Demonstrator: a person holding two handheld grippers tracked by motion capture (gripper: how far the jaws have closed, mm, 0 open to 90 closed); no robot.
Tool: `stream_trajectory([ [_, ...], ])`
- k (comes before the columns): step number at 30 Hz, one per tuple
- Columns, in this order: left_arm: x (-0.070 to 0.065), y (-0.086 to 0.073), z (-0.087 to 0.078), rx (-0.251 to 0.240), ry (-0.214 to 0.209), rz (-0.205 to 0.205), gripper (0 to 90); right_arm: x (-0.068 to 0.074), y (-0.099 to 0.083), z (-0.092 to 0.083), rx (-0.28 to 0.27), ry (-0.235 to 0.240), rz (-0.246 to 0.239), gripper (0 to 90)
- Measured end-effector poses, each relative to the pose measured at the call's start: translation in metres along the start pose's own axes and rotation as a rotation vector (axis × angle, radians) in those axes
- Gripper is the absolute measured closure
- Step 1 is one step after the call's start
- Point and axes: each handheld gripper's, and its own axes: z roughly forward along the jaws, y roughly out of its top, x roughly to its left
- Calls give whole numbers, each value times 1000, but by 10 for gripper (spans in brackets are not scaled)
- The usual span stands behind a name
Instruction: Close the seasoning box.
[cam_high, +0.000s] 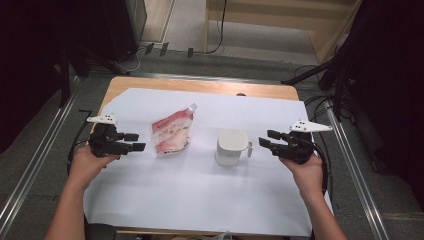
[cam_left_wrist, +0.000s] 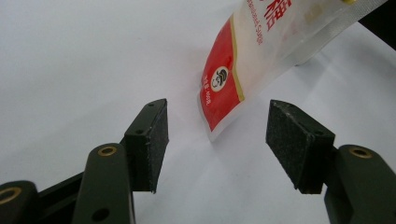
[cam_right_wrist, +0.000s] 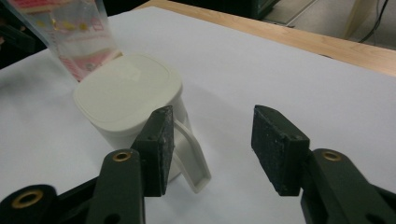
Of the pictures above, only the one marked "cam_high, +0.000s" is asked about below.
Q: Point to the wooden shelf unit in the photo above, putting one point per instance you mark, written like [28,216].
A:
[260,16]

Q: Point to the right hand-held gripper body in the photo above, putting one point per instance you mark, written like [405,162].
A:
[298,148]

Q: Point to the black cabinet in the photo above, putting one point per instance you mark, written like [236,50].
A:
[123,26]

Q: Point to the black curtain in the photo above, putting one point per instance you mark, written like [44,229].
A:
[26,50]
[393,83]

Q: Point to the person's right hand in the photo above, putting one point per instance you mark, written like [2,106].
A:
[310,176]

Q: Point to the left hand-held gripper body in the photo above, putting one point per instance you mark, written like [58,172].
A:
[105,141]

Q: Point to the person's left hand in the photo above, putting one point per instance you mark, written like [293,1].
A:
[85,168]

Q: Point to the white paper sheet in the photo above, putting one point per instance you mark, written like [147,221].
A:
[200,193]

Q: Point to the black plug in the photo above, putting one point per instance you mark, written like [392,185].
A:
[164,49]
[190,52]
[149,48]

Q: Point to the metal floor rail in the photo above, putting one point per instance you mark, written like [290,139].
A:
[33,163]
[353,170]

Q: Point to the black tripod stand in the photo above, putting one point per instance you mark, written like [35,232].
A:
[338,83]

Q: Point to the red and white refill pouch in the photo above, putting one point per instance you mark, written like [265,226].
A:
[171,133]

